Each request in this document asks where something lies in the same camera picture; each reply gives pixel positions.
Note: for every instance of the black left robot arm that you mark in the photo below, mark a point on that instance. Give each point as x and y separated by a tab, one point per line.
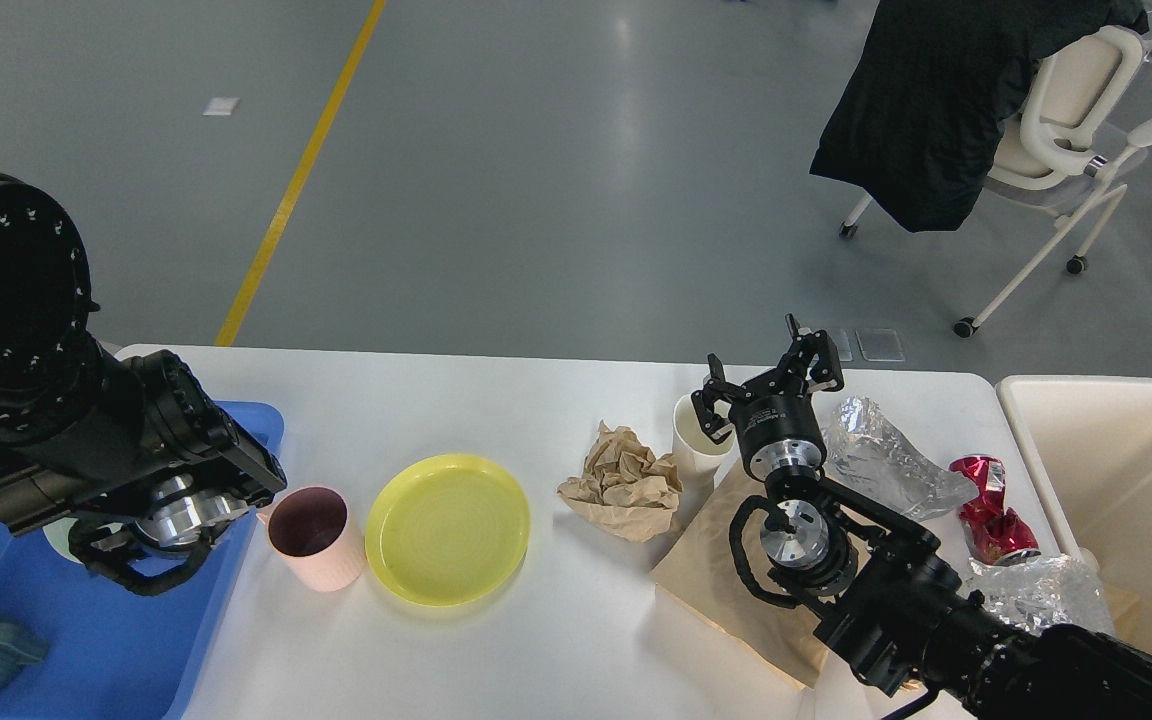
147	468

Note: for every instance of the pale green plate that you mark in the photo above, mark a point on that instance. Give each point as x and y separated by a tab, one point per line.
57	535

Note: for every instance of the cream plastic bin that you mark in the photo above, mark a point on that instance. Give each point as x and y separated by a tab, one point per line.
1087	443

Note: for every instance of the pink ribbed mug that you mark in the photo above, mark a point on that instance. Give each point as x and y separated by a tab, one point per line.
316	534

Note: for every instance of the white office chair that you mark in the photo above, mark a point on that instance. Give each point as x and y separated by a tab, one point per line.
1060	155

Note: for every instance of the black jacket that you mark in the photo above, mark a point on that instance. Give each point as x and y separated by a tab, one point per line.
924	111

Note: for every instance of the yellow plastic plate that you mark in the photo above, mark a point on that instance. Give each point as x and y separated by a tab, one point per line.
448	530

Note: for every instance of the blue plastic tray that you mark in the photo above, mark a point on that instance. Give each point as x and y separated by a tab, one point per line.
110	654

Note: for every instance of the crumpled clear plastic wrap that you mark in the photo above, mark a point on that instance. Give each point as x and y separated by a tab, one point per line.
870	455

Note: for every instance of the crushed red can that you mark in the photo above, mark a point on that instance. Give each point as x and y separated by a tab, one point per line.
998	536

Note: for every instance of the flat brown paper bag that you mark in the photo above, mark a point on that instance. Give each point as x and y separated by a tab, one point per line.
699	573

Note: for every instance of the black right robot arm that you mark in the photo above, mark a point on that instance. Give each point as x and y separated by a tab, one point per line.
884	601

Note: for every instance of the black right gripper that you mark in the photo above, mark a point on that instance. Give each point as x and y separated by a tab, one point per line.
773	414

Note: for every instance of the white paper cup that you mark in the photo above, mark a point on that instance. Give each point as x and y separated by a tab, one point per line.
697	457

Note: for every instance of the crumpled brown paper ball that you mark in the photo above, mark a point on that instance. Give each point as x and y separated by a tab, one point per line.
624	488

